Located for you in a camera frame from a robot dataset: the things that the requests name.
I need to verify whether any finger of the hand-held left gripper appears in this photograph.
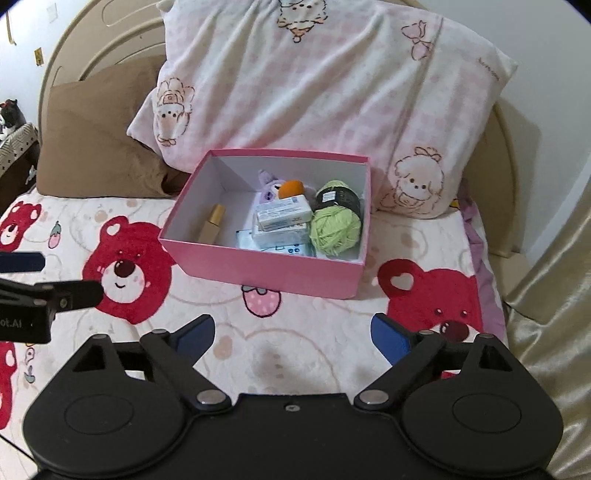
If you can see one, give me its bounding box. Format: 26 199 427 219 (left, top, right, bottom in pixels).
0 251 46 274
0 278 105 313

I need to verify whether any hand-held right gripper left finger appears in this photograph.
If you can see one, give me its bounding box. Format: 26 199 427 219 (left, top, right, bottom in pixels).
62 314 232 411

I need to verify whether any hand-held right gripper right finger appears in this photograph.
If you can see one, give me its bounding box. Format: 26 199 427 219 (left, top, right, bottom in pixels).
352 313 516 411

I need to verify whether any pink cardboard box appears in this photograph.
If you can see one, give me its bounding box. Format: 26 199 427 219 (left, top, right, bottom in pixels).
158 148 372 301

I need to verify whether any beige bottle with gold cap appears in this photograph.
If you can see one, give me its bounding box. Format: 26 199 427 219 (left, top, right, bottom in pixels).
198 204 227 244

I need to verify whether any green yarn ball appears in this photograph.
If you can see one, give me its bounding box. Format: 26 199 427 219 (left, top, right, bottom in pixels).
309 180 364 258

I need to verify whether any blue wet wipes packet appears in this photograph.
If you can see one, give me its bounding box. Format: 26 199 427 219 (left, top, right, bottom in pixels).
235 228 317 258

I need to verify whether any white tissue packet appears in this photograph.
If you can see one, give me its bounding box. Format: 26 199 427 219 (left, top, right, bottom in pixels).
255 195 315 232

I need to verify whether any purple plush toy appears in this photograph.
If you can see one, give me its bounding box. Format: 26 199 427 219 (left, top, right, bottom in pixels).
256 169 289 205

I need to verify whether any red bear printed blanket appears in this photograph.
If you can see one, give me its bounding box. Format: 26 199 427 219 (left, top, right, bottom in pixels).
0 191 509 457

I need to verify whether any dark bedside cabinet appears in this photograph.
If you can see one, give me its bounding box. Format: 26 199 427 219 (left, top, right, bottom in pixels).
0 122 40 204

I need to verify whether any purple cloth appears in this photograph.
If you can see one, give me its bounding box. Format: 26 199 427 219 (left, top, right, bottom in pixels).
456 182 509 326

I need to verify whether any brown pillow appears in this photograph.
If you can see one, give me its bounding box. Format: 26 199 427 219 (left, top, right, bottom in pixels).
36 55 190 199

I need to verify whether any black and white plush figure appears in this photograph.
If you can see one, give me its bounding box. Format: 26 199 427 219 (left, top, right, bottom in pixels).
0 98 25 140

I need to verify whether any golden satin cloth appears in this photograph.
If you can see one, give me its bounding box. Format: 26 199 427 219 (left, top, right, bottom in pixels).
502 198 591 480

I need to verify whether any pink printed pillow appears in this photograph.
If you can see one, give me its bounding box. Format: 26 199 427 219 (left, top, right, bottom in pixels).
127 0 518 220

